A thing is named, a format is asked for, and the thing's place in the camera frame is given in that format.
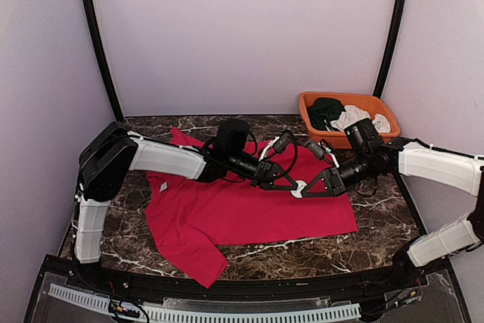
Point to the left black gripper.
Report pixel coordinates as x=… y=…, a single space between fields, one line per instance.
x=266 y=175

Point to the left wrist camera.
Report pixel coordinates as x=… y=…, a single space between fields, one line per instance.
x=276 y=146

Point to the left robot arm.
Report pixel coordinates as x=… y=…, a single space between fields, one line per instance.
x=104 y=164

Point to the left black frame post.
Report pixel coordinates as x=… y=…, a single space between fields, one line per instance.
x=101 y=58

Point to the white slotted cable duct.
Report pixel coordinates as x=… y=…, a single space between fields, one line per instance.
x=184 y=310

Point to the red t-shirt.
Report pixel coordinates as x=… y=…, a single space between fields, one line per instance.
x=189 y=220

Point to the black front rail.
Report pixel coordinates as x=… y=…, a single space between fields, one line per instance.
x=360 y=286

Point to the black frame post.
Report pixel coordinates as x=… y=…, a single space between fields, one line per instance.
x=101 y=58
x=390 y=46

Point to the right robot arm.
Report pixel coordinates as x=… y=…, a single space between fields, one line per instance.
x=411 y=158

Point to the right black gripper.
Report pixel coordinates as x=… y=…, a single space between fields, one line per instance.
x=339 y=188

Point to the white garment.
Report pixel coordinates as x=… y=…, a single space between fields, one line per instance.
x=353 y=114

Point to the orange plastic basin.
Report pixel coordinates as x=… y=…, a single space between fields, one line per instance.
x=338 y=140

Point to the dark green garment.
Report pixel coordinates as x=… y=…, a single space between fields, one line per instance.
x=323 y=112

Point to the right black frame post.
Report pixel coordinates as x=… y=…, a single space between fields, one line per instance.
x=390 y=46

